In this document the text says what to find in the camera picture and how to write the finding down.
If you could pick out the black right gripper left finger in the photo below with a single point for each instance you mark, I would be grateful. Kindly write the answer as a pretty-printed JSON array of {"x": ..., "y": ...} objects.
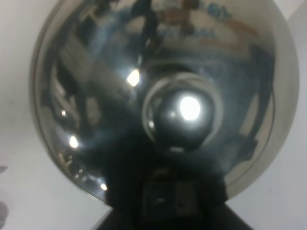
[{"x": 132, "y": 188}]

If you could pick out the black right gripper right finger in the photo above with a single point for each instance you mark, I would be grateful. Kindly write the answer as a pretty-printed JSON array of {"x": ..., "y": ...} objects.
[{"x": 199, "y": 190}]

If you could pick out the stainless steel teapot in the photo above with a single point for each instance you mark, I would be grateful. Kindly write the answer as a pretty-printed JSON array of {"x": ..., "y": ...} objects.
[{"x": 221, "y": 74}]

